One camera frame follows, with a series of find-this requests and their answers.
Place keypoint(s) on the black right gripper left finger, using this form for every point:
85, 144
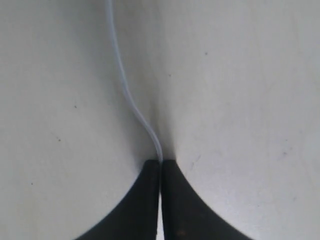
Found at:
136, 215

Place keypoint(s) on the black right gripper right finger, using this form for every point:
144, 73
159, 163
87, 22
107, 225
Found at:
185, 216

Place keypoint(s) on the white wired earphones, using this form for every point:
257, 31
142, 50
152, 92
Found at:
109, 10

